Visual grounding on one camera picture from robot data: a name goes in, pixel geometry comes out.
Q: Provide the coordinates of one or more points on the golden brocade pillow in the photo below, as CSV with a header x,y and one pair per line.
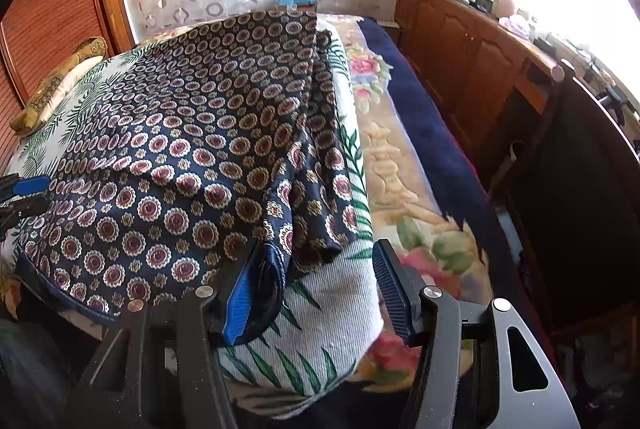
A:
x,y
75,56

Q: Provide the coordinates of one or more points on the dark wooden chair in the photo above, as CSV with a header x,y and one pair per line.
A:
x,y
585,189

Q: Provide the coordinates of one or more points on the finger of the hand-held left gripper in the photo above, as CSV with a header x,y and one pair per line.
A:
x,y
25,209
32,185

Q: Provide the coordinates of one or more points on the pink vase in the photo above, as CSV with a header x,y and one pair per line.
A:
x,y
511,4

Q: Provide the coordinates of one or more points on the blue tissue box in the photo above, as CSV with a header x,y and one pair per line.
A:
x,y
297,0

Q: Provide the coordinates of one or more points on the navy medallion print garment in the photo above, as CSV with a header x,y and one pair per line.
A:
x,y
175,134

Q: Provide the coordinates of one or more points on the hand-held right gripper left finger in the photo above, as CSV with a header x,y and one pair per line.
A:
x,y
240,309

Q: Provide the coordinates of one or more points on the long wooden cabinet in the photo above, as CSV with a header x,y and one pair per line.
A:
x,y
450,44

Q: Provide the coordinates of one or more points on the wooden headboard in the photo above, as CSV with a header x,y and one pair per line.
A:
x,y
45,9

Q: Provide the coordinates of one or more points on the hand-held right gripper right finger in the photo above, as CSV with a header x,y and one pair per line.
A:
x,y
395,294

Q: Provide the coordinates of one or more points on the floral blanket with navy edge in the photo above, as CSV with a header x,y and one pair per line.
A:
x,y
400,149

